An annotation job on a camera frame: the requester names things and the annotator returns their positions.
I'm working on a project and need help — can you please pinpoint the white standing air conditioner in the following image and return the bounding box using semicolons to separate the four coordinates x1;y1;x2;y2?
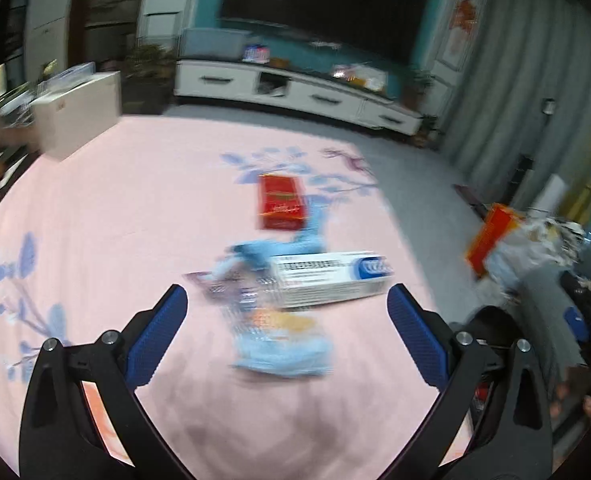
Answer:
25;0;78;81

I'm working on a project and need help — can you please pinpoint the red flat box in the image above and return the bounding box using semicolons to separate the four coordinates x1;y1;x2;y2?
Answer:
256;173;309;231

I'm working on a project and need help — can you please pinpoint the crushed clear plastic bottle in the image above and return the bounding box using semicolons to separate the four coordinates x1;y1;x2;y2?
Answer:
210;270;336;378

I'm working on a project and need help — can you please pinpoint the black television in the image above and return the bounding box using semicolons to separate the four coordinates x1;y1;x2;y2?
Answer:
218;0;431;68

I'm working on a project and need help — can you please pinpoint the white and blue medicine box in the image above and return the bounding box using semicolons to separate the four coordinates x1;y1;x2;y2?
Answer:
268;251;395;309

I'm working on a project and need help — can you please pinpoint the orange-red cardboard box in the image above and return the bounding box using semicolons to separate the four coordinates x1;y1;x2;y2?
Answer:
465;203;521;278

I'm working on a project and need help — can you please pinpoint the grey curtain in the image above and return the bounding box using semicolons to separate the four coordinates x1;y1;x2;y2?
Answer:
440;0;591;241

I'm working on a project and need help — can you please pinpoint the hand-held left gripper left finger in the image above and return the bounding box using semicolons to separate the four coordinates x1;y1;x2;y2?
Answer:
19;284;196;480

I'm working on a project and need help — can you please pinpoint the white TV cabinet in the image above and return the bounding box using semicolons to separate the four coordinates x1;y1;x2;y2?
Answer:
174;59;423;136

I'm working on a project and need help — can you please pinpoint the white panel with red decal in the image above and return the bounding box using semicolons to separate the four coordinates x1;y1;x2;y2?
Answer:
435;0;486;71

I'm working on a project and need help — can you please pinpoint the white cardboard box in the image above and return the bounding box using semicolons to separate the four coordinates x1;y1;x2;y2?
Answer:
30;71;122;161

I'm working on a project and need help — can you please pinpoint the pink leaf-print tablecloth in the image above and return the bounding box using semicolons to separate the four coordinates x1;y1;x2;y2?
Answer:
0;115;481;480

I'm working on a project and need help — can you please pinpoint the white shoehorn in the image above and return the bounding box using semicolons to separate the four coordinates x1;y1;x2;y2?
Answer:
0;155;28;193

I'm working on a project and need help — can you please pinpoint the translucent storage box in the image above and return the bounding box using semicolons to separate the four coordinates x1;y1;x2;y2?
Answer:
180;27;251;61

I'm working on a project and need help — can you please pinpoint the potted plant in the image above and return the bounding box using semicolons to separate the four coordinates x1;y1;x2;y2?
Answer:
400;70;436;111
418;115;441;148
125;42;176;83

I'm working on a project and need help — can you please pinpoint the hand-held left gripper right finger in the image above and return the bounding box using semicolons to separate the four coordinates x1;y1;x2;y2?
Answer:
375;283;556;480

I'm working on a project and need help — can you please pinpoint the white plastic bag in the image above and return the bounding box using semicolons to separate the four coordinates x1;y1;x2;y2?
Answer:
490;215;586;291

